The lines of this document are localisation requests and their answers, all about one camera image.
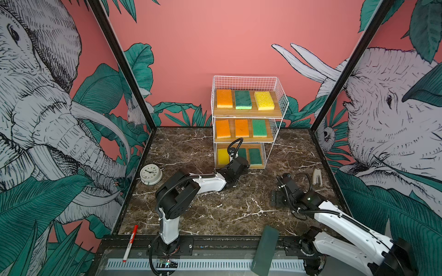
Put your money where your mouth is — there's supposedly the yellow sponge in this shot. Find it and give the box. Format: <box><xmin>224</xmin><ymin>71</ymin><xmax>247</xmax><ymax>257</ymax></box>
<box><xmin>254</xmin><ymin>92</ymin><xmax>275</xmax><ymax>111</ymax></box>
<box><xmin>217</xmin><ymin>148</ymin><xmax>230</xmax><ymax>166</ymax></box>

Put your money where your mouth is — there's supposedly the orange sponge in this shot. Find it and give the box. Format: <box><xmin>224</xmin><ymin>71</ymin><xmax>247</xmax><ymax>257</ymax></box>
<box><xmin>235</xmin><ymin>119</ymin><xmax>250</xmax><ymax>138</ymax></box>
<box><xmin>215</xmin><ymin>120</ymin><xmax>231</xmax><ymax>139</ymax></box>
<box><xmin>216</xmin><ymin>89</ymin><xmax>233</xmax><ymax>109</ymax></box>

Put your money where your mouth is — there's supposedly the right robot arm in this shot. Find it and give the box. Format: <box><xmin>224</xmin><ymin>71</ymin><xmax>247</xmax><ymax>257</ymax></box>
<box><xmin>276</xmin><ymin>173</ymin><xmax>419</xmax><ymax>276</ymax></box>

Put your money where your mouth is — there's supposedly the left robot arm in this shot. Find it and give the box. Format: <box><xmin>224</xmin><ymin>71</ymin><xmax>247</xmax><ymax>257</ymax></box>
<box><xmin>155</xmin><ymin>138</ymin><xmax>250</xmax><ymax>255</ymax></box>

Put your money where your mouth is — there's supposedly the beige plastic clip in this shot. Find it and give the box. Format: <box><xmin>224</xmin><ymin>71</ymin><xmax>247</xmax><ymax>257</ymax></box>
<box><xmin>312</xmin><ymin>169</ymin><xmax>323</xmax><ymax>187</ymax></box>

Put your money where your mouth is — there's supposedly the dark green foreground sponge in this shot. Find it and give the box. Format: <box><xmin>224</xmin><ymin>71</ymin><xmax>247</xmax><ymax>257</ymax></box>
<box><xmin>250</xmin><ymin>225</ymin><xmax>279</xmax><ymax>276</ymax></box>

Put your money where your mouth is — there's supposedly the white round clock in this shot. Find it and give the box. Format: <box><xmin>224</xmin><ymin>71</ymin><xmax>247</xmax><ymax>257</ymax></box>
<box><xmin>139</xmin><ymin>164</ymin><xmax>163</xmax><ymax>186</ymax></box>

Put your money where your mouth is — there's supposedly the red white marker pen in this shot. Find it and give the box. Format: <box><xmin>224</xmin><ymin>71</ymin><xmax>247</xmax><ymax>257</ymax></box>
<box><xmin>122</xmin><ymin>225</ymin><xmax>139</xmax><ymax>263</ymax></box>

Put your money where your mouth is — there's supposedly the white wire three-tier shelf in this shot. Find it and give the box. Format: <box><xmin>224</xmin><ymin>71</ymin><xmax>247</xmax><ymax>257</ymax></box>
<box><xmin>211</xmin><ymin>75</ymin><xmax>288</xmax><ymax>169</ymax></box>

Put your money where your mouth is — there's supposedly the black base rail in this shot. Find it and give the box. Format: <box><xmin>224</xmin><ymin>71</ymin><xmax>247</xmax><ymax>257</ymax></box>
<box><xmin>99</xmin><ymin>234</ymin><xmax>375</xmax><ymax>258</ymax></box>

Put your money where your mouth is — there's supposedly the left black frame post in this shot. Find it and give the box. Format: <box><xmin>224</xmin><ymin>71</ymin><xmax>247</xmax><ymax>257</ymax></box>
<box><xmin>86</xmin><ymin>0</ymin><xmax>156</xmax><ymax>130</ymax></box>

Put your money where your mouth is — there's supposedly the black frame post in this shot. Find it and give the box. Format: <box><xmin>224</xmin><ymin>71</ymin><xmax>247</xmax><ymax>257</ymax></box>
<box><xmin>86</xmin><ymin>0</ymin><xmax>156</xmax><ymax>130</ymax></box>
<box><xmin>310</xmin><ymin>0</ymin><xmax>396</xmax><ymax>132</ymax></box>

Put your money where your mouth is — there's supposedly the white slotted cable duct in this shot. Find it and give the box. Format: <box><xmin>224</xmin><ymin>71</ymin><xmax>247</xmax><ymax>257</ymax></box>
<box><xmin>104</xmin><ymin>258</ymin><xmax>305</xmax><ymax>273</ymax></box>

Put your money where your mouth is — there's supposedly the right black frame post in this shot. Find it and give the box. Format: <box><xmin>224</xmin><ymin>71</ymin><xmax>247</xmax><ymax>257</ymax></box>
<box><xmin>310</xmin><ymin>0</ymin><xmax>396</xmax><ymax>132</ymax></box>

